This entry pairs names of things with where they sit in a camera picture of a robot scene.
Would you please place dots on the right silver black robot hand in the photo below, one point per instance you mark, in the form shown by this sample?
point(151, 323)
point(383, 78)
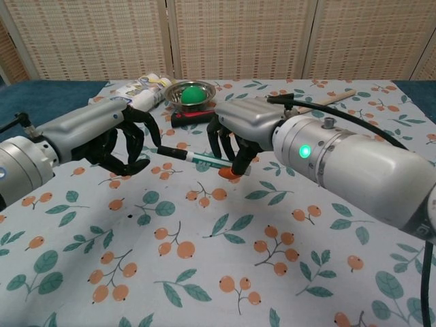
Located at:
point(248, 116)

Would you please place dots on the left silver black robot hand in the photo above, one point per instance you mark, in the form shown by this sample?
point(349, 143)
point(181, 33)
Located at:
point(85, 126)

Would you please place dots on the white green marker pen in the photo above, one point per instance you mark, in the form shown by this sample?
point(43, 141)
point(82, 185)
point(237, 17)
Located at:
point(204, 160)

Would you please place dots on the black marker cap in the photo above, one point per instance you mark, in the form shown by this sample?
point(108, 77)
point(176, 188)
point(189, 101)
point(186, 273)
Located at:
point(172, 152)

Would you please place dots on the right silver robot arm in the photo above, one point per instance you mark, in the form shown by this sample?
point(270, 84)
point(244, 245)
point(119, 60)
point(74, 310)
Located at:
point(357, 163)

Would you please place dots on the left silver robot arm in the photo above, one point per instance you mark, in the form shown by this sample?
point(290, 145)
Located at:
point(24, 163)

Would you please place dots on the black red claw hammer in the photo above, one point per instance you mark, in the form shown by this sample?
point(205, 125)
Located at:
point(190, 118)

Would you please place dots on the green ball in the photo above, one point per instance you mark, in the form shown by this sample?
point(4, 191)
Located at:
point(193, 96)

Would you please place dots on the plastic pack of white rolls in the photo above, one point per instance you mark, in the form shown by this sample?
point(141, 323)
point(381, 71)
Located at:
point(139, 92)

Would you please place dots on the small metal bowl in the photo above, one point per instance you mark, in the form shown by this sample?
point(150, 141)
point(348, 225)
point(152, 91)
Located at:
point(173, 93)

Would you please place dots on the woven folding screen panel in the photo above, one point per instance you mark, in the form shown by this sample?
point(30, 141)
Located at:
point(374, 37)
point(238, 37)
point(92, 37)

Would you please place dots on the wooden stick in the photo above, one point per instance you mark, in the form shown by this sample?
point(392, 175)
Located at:
point(340, 96)

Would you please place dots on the fruit and leaf print tablecloth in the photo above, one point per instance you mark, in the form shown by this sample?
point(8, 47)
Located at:
point(218, 255)

